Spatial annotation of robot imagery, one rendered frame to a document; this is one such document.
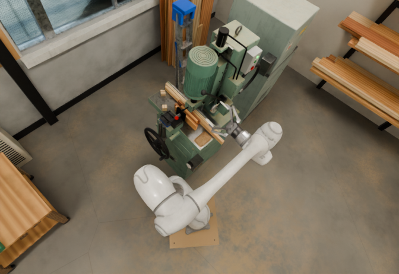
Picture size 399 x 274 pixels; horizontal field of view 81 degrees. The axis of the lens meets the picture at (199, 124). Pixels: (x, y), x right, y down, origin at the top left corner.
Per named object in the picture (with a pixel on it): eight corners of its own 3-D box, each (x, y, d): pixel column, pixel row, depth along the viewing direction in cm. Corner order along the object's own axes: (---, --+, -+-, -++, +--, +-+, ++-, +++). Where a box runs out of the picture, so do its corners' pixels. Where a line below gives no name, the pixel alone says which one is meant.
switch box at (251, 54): (238, 69, 156) (246, 51, 142) (247, 63, 160) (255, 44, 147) (245, 75, 154) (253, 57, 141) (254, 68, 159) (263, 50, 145)
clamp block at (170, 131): (157, 124, 176) (157, 118, 169) (170, 115, 182) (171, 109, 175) (169, 138, 172) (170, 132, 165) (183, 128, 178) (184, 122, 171)
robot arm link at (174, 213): (202, 210, 97) (182, 185, 101) (168, 241, 88) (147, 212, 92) (196, 217, 108) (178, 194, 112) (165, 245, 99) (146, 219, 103)
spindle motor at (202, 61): (177, 88, 156) (181, 53, 130) (196, 76, 164) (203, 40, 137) (195, 105, 151) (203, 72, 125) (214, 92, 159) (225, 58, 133)
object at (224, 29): (209, 51, 141) (214, 28, 127) (217, 46, 145) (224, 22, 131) (218, 59, 139) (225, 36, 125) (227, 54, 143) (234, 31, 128)
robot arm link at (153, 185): (181, 210, 167) (162, 187, 174) (198, 195, 169) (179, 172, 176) (148, 218, 95) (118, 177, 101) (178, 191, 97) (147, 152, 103)
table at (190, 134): (138, 107, 185) (138, 103, 180) (167, 89, 199) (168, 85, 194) (190, 162, 169) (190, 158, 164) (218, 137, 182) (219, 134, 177)
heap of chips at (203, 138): (192, 140, 171) (193, 138, 169) (204, 130, 177) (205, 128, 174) (200, 148, 169) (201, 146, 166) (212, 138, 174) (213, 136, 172)
